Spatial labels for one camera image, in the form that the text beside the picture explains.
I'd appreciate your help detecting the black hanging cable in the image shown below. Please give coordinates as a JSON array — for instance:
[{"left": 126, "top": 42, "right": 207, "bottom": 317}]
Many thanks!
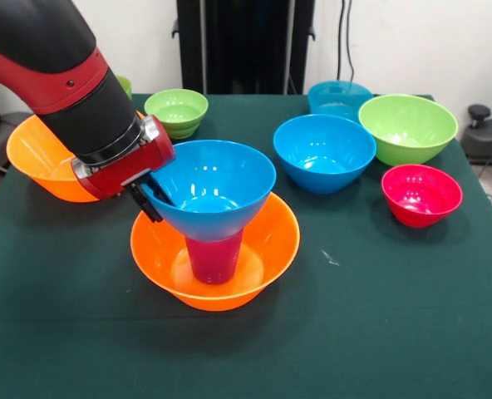
[{"left": 339, "top": 0, "right": 356, "bottom": 84}]

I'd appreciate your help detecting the dark green table cloth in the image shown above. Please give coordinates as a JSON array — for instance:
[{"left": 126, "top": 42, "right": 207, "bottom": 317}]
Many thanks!
[{"left": 0, "top": 92, "right": 492, "bottom": 399}]

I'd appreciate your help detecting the large orange plastic bowl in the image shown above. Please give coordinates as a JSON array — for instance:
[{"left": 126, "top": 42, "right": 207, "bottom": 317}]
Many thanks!
[
  {"left": 6, "top": 114, "right": 101, "bottom": 204},
  {"left": 130, "top": 191, "right": 302, "bottom": 313}
]

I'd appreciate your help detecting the blue plastic bowl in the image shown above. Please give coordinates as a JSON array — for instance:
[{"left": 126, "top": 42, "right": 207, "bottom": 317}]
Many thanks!
[
  {"left": 140, "top": 139, "right": 278, "bottom": 243},
  {"left": 273, "top": 114, "right": 377, "bottom": 195}
]

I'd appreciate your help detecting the green plastic cup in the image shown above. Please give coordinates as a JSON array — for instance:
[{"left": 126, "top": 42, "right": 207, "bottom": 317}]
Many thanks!
[{"left": 116, "top": 76, "right": 133, "bottom": 101}]

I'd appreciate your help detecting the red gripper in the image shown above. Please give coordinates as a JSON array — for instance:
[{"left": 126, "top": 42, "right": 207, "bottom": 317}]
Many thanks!
[{"left": 71, "top": 115, "right": 177, "bottom": 224}]

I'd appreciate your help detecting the small green plastic bowl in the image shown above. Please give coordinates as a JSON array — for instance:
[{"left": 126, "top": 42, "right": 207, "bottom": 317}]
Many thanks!
[{"left": 144, "top": 88, "right": 209, "bottom": 140}]

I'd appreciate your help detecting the purple plastic cup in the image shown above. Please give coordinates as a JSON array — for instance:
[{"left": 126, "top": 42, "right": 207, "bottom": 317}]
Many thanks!
[{"left": 186, "top": 230, "right": 244, "bottom": 286}]

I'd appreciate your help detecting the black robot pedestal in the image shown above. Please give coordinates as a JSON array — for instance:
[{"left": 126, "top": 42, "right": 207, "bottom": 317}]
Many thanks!
[{"left": 171, "top": 0, "right": 317, "bottom": 96}]

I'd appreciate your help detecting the small pink plastic bowl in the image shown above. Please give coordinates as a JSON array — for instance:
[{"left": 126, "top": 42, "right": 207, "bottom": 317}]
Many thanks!
[{"left": 381, "top": 164, "right": 464, "bottom": 229}]

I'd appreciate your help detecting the small translucent blue bowl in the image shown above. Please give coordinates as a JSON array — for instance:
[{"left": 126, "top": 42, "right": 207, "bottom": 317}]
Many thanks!
[{"left": 307, "top": 80, "right": 374, "bottom": 123}]

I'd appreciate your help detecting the black stand base with knob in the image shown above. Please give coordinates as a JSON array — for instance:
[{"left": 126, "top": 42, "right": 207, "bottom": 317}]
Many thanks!
[{"left": 461, "top": 103, "right": 492, "bottom": 167}]

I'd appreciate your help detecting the large green plastic bowl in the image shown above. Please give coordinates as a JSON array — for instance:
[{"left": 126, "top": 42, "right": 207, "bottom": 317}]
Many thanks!
[{"left": 357, "top": 94, "right": 460, "bottom": 166}]

